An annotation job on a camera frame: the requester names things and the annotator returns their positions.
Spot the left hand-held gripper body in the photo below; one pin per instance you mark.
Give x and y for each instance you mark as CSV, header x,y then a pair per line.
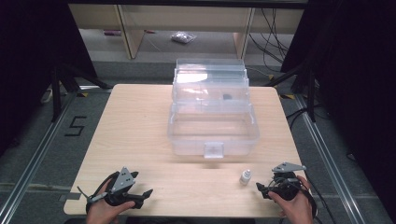
x,y
122,182

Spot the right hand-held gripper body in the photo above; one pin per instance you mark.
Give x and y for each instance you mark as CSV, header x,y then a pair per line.
x,y
286,185

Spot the small white dropper bottle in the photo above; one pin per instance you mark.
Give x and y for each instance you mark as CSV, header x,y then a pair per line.
x,y
245,178

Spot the clear plastic storage box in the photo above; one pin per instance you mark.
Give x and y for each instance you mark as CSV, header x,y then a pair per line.
x,y
214,130

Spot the person's right hand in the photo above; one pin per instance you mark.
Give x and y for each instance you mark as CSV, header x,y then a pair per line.
x,y
294,208

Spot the person's left hand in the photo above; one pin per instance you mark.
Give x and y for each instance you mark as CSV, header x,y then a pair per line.
x,y
102,211

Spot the black tripod stand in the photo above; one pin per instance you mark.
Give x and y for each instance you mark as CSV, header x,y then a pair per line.
x,y
56,93
311,93

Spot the clear plastic bag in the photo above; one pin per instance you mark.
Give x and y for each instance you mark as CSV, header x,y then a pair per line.
x,y
183,37

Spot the light wooden shelf unit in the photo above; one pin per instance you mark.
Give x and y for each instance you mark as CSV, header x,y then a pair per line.
x,y
186,18

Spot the metal floor rail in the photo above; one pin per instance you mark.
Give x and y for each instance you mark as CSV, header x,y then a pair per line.
x,y
330,165
34,158

